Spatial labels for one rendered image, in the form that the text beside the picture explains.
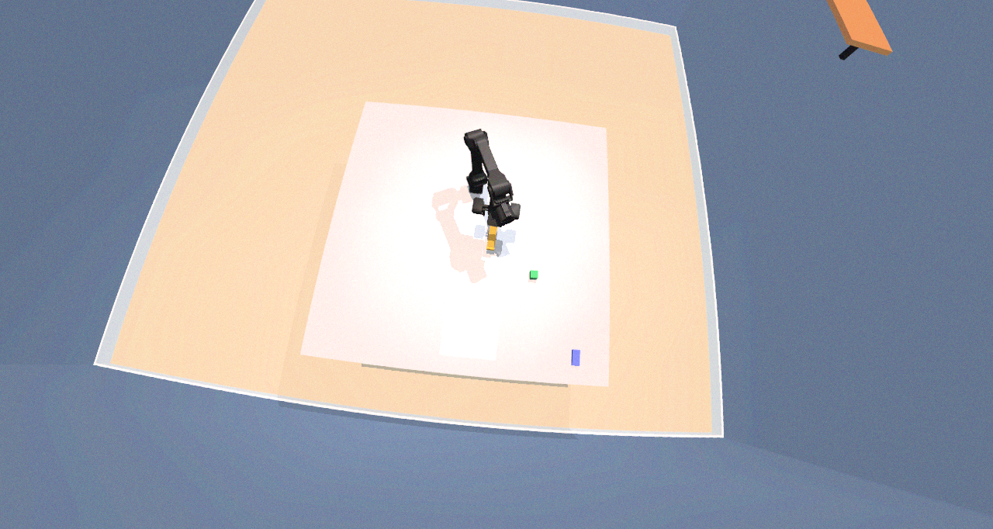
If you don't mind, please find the yellow bar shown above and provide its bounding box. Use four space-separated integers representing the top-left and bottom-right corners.
486 226 497 251

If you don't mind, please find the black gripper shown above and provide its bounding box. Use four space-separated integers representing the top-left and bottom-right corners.
472 197 521 220

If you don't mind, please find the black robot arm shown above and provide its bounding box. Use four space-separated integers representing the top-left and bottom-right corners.
463 129 516 227

